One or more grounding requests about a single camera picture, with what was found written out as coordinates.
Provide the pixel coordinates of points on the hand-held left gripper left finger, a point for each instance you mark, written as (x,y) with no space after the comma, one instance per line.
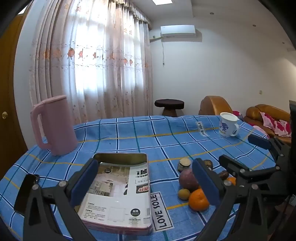
(83,183)

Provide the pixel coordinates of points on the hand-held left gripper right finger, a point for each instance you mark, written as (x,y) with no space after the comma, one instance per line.
(205,183)

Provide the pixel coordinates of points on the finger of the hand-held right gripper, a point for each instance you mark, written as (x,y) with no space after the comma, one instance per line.
(233,165)
(259,141)

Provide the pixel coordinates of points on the small dark brown fruit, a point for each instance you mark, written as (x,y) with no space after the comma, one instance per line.
(223,175)
(208,164)

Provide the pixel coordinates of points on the orange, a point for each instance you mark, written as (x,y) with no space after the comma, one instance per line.
(231,181)
(198,200)

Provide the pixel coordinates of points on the round purple passion fruit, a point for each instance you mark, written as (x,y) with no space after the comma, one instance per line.
(188,180)

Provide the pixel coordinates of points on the small yellow-green fruit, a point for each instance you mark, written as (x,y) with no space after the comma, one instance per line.
(183,194)

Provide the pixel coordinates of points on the layered chocolate cake cup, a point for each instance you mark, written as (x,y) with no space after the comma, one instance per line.
(184,165)

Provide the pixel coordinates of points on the metal tin tray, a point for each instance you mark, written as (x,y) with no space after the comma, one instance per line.
(120,192)

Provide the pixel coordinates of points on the pink floral pillow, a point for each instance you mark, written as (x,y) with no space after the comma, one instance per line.
(276,125)

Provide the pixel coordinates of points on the brown leather sofa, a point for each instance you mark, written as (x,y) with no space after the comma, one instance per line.
(263,115)

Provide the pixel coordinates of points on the white mug with blue print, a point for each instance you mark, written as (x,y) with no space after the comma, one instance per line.
(227,125)

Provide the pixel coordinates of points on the red cloth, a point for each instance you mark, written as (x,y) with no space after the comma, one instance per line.
(236,114)

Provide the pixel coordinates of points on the printed paper sheet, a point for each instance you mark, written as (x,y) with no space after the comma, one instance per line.
(118,197)

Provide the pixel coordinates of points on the pink plastic pitcher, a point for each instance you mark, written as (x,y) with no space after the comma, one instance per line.
(59,129)

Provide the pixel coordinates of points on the black smartphone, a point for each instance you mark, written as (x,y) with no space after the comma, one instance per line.
(23,197)

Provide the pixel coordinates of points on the blue checked tablecloth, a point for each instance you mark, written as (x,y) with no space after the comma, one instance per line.
(148,139)

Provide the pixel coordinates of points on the dark wooden stool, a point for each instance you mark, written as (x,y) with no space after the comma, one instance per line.
(169,105)

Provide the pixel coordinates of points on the brass door knob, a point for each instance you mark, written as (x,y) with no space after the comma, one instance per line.
(4,115)

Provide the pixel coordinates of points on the wooden door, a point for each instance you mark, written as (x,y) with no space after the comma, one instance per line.
(9,104)

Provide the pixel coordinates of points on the floral sheer curtain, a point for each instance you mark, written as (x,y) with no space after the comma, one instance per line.
(92,62)

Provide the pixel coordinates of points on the ceiling panel light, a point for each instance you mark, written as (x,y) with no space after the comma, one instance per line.
(161,1)

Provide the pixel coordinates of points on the white wall air conditioner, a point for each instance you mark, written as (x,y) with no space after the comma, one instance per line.
(177,30)

